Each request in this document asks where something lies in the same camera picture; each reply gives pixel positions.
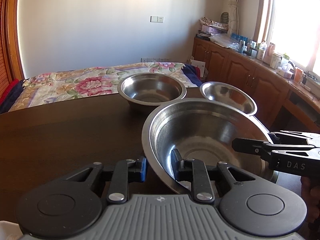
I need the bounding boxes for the large steel bowl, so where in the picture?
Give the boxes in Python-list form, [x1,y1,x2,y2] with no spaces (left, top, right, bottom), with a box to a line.
[142,98,278,194]

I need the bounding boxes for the small steel bowl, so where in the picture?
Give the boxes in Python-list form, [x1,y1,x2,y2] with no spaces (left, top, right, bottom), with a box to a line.
[200,81,258,115]

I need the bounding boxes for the medium steel bowl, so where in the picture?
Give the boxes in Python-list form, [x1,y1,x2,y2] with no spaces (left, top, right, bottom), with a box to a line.
[117,73,187,113]

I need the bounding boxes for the right hand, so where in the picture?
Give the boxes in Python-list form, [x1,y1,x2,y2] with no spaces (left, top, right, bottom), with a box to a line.
[300,177,319,223]

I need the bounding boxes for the wooden cabinet row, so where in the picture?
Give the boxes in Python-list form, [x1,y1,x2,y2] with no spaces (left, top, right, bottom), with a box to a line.
[192,37,319,132]

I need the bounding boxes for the white paper bag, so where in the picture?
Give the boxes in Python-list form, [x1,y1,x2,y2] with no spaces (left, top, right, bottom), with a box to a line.
[190,60,206,78]

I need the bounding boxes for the clear plastic bag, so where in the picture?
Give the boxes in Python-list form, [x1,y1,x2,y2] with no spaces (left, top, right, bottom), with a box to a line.
[210,34,239,50]

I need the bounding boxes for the floral bed quilt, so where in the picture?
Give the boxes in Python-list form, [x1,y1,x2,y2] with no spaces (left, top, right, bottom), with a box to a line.
[1,62,202,114]

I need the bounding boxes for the stacked boxes on cabinet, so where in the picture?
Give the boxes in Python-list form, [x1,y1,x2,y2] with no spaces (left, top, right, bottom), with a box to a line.
[195,17,228,41]

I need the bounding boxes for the wooden louvred wardrobe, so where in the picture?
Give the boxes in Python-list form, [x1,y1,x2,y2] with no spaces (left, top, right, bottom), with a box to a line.
[1,0,24,93]

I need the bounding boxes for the patterned window curtain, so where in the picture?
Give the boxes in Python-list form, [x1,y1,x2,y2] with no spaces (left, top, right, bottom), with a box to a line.
[228,0,240,35]

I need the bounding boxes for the wall socket strip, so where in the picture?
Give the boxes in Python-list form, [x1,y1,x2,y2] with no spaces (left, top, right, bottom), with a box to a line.
[140,57,170,63]

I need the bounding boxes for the white wall switch plate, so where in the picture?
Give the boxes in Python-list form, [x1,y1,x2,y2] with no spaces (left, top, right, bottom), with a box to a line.
[150,16,164,23]

